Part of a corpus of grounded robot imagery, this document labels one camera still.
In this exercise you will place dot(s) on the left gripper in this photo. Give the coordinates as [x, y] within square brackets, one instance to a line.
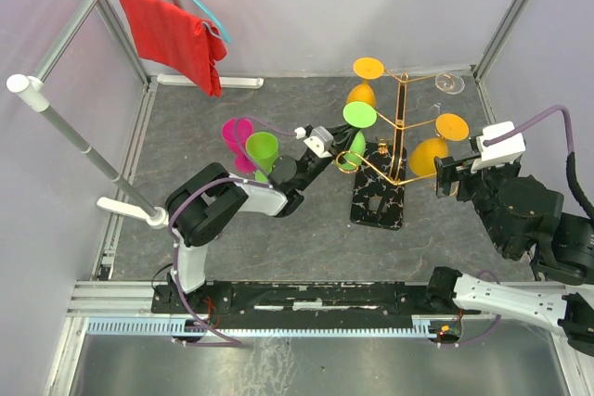
[342, 137]

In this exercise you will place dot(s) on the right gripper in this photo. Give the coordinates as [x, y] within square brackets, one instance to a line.
[447, 170]

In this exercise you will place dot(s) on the orange plastic goblet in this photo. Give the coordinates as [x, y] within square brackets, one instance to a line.
[367, 69]
[448, 127]

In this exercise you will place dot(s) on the green plastic goblet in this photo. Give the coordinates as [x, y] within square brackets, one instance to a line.
[361, 115]
[262, 147]

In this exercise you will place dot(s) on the pink plastic goblet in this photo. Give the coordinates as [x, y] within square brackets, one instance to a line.
[235, 136]

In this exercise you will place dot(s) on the clear champagne flute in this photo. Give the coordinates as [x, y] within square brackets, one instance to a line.
[449, 83]

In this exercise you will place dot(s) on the orange plastic goblet front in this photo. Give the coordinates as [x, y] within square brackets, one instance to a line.
[367, 69]

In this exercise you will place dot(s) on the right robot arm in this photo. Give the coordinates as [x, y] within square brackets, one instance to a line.
[523, 218]

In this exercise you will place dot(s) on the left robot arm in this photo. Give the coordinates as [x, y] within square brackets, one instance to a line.
[202, 207]

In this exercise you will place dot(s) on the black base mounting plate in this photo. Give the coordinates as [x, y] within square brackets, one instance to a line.
[315, 305]

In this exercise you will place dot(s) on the white stand foot front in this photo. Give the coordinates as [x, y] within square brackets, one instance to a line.
[158, 221]

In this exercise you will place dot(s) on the red cloth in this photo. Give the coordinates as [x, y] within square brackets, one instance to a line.
[167, 34]

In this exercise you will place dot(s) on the grey clothes stand pole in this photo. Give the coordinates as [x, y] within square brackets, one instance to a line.
[29, 89]

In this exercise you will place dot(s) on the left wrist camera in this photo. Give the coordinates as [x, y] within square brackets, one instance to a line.
[319, 140]

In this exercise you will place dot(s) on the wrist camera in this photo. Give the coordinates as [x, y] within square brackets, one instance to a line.
[319, 140]
[500, 153]

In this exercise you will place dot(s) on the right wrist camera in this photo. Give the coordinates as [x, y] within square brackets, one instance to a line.
[500, 153]

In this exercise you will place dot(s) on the gold wire wine glass rack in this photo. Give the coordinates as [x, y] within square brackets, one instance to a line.
[379, 186]

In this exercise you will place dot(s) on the white cable duct strip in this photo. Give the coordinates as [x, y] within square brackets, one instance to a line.
[183, 327]

